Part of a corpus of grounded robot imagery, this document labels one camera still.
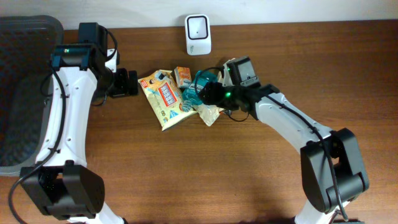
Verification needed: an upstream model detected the kraft paper pouch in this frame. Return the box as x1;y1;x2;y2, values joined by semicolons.
193;72;232;126

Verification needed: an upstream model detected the yellow wet wipes pack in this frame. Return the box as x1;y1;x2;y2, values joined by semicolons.
138;70;197;131

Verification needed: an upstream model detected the teal mouthwash bottle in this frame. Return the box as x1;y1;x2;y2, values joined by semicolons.
182;70;217;112

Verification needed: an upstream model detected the orange tissue pack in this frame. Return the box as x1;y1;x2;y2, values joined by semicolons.
174;67;192;88

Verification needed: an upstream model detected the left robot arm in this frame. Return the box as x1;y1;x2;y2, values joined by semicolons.
17;22;139;223

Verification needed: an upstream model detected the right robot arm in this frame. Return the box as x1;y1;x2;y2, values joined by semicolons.
198;82;369;223

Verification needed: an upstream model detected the grey plastic mesh basket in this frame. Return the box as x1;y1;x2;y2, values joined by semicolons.
1;16;63;177

